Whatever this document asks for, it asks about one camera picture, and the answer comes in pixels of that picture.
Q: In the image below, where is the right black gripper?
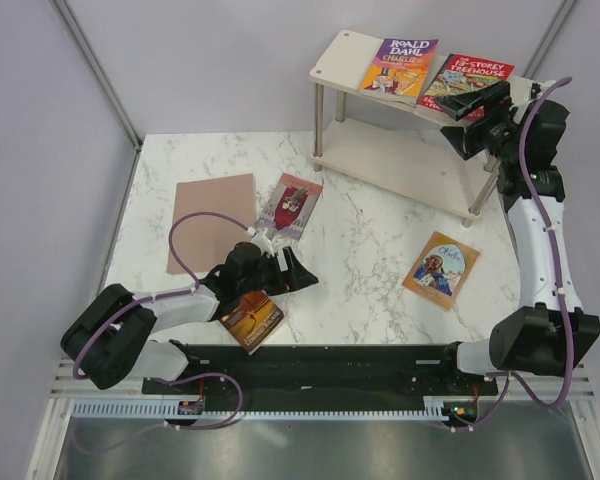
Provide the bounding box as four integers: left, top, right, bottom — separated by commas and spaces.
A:
435, 79, 524, 163

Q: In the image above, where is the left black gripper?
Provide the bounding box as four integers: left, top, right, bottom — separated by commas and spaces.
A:
238, 246, 318, 296

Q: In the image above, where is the red 13-Storey Treehouse book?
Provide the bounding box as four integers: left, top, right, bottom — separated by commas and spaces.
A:
415, 54, 515, 125

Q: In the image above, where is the orange Othello book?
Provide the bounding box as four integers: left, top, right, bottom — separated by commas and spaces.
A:
402, 231, 481, 311

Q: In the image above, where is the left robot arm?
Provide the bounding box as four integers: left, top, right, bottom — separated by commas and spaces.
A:
60, 242, 319, 393

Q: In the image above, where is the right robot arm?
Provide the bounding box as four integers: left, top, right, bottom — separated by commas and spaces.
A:
435, 81, 600, 394

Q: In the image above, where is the white two-tier shelf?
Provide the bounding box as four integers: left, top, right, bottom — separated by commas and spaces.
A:
309, 30, 498, 227

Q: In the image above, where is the dark brown Leonard book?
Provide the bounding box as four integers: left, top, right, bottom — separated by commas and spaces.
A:
220, 292, 285, 355

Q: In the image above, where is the grey red illustrated book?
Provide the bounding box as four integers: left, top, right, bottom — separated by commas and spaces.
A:
256, 173, 323, 240

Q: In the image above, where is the Roald Dahl Charlie book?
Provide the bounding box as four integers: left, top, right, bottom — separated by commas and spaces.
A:
359, 38, 438, 106

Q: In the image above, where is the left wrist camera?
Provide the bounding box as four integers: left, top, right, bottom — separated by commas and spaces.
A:
250, 229, 283, 257

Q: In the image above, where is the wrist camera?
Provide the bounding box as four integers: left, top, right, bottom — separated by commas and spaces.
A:
250, 229, 283, 257
528, 82, 544, 100

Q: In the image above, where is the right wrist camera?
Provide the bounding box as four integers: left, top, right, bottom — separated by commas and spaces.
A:
528, 82, 544, 100

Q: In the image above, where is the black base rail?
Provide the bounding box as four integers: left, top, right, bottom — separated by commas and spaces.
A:
142, 345, 499, 410

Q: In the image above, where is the white slotted cable duct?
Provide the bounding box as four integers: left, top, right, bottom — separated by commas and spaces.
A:
72, 394, 481, 421

